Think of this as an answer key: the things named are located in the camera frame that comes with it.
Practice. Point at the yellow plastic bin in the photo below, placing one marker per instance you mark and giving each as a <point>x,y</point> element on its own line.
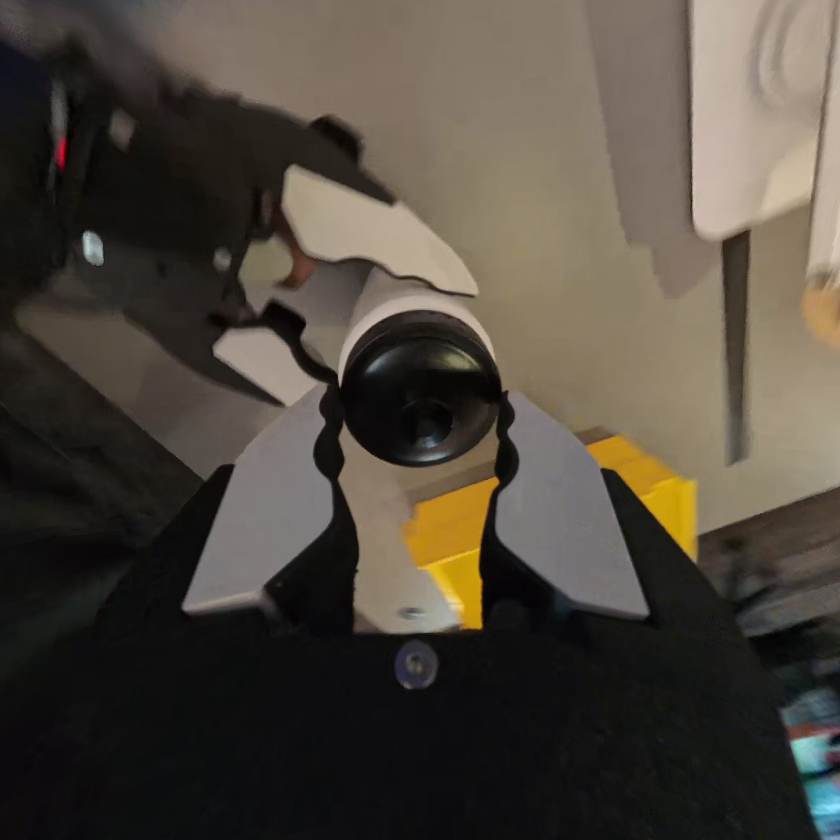
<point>453,538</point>

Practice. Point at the person's left hand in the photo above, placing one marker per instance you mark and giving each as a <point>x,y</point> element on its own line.
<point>298,269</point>

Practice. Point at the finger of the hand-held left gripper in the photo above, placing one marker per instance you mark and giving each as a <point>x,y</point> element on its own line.
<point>367,229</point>
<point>262,361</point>

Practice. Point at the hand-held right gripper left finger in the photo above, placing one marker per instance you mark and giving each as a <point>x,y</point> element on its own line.
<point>262,525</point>

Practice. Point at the white plastic bottle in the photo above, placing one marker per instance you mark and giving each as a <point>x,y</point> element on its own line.
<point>407,295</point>

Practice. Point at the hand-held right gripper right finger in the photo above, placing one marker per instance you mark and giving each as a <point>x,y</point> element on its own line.
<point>564,525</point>

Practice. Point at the instruction sheet on wooden stand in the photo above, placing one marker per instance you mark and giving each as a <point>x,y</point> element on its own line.
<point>741,131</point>

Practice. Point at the black bottle lid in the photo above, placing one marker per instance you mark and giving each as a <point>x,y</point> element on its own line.
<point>420,394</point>

